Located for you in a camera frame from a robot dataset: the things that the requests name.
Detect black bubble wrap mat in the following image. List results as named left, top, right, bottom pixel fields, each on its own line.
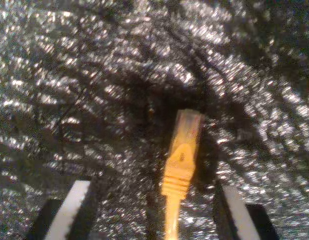
left=0, top=0, right=309, bottom=240

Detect yellow network cable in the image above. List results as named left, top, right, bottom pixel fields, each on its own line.
left=161, top=108, right=205, bottom=240

